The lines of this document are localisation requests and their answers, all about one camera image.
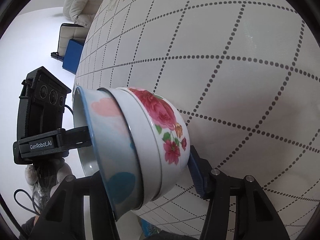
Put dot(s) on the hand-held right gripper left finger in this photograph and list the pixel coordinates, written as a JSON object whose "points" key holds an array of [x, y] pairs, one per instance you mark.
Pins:
{"points": [[102, 205]]}

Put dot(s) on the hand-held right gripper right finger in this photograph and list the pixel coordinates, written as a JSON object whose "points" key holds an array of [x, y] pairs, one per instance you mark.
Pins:
{"points": [[197, 177]]}

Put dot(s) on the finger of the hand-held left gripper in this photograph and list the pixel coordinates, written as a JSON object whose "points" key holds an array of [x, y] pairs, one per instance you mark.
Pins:
{"points": [[75, 138]]}

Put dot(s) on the pastel patterned bowl blue rim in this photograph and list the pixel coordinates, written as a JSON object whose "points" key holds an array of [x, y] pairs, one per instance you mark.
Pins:
{"points": [[110, 142]]}

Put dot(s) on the white bowl with red flowers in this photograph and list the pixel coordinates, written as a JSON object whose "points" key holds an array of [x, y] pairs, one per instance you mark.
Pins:
{"points": [[170, 135]]}

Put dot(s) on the person's left forearm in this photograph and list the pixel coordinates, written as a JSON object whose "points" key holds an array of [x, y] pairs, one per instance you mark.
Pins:
{"points": [[30, 230]]}

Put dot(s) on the person's left hand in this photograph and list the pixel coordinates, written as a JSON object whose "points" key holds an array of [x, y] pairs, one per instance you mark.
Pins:
{"points": [[63, 172]]}

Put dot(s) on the blue box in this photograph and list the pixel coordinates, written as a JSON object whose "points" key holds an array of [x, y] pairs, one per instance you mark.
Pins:
{"points": [[72, 57]]}

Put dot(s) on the beige padded jacket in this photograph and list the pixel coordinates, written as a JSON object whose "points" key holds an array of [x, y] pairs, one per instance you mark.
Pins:
{"points": [[85, 2]]}

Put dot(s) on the beige chair with black frame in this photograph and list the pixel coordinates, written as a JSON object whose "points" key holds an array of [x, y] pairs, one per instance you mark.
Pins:
{"points": [[72, 33]]}

